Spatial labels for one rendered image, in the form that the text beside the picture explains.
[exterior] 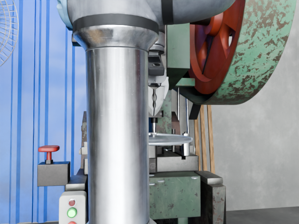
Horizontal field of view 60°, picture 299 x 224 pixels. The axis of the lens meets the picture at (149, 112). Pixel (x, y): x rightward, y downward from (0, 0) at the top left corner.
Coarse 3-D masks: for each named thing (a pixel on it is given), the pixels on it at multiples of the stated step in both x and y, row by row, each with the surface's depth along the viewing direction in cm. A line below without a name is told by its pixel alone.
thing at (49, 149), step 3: (39, 147) 84; (42, 147) 84; (45, 147) 84; (48, 147) 84; (51, 147) 84; (54, 147) 84; (57, 147) 85; (39, 150) 83; (42, 150) 83; (45, 150) 83; (48, 150) 83; (51, 150) 83; (54, 150) 84; (57, 150) 85; (48, 153) 86; (51, 153) 86; (48, 156) 86; (51, 156) 86; (48, 159) 85; (51, 159) 86
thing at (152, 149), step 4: (152, 148) 97; (156, 148) 98; (152, 152) 97; (156, 152) 98; (152, 156) 97; (156, 156) 98; (152, 160) 97; (156, 160) 98; (152, 164) 96; (156, 164) 98; (152, 168) 97; (156, 168) 98; (152, 172) 97
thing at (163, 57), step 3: (165, 27) 106; (165, 30) 105; (165, 33) 106; (165, 36) 106; (165, 39) 106; (165, 42) 106; (165, 45) 106; (165, 48) 106; (165, 51) 105; (162, 54) 105; (165, 54) 105; (162, 57) 105; (165, 57) 106; (162, 60) 105; (165, 60) 106; (165, 63) 105; (165, 66) 105
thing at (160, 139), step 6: (150, 138) 85; (156, 138) 85; (162, 138) 85; (168, 138) 90; (174, 138) 91; (180, 138) 91; (186, 138) 91; (150, 144) 74; (156, 144) 74; (162, 144) 74; (168, 144) 75; (174, 144) 76
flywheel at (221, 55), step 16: (240, 0) 100; (224, 16) 113; (240, 16) 93; (192, 32) 151; (208, 32) 122; (224, 32) 114; (192, 48) 150; (208, 48) 130; (224, 48) 114; (192, 64) 146; (208, 64) 130; (224, 64) 105; (208, 80) 125
